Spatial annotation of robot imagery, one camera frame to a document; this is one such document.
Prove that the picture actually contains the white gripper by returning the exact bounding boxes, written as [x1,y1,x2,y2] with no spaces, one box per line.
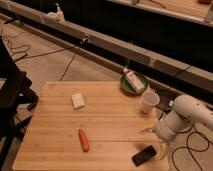
[143,118,176,160]

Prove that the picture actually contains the black rectangular eraser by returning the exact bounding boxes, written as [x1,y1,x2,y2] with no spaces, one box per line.
[132,146,157,166]

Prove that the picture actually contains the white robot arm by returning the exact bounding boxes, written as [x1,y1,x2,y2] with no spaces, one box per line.
[144,94,213,144]

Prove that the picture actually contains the white bottle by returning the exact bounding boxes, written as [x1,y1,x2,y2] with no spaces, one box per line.
[123,68,145,93]

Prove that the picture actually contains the green plate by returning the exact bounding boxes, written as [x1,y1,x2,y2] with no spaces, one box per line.
[120,72,149,96]

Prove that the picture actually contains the orange carrot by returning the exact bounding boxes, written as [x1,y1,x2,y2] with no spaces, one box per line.
[78,129,89,152]

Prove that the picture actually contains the white sponge block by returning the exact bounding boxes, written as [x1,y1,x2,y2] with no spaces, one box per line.
[71,93,85,109]

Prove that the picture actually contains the black floor cable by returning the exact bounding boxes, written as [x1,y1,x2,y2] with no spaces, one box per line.
[157,109,213,171]

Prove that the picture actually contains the white object on rail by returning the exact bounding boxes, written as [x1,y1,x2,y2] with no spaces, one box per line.
[45,4,65,22]

